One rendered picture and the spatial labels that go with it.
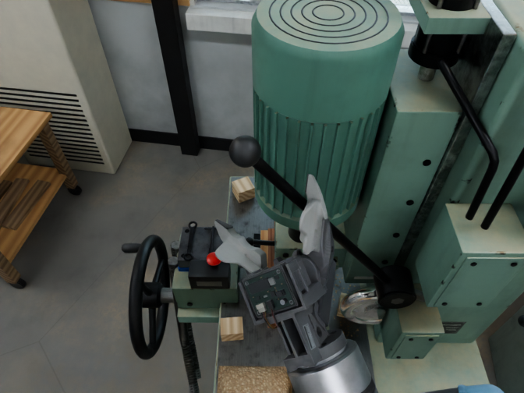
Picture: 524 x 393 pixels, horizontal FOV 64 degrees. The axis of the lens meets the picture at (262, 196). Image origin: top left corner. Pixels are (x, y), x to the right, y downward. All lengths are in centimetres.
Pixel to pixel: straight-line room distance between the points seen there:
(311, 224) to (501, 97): 24
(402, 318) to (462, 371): 35
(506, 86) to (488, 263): 22
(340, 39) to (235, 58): 168
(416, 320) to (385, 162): 29
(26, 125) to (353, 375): 186
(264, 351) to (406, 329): 29
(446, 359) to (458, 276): 47
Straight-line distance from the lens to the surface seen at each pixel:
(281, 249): 80
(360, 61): 47
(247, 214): 106
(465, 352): 109
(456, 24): 53
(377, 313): 82
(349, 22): 51
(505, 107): 52
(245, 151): 44
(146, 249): 98
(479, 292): 67
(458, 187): 61
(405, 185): 63
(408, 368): 103
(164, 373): 186
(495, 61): 52
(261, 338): 90
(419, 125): 56
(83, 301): 209
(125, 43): 229
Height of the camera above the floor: 174
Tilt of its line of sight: 50 degrees down
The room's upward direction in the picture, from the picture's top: straight up
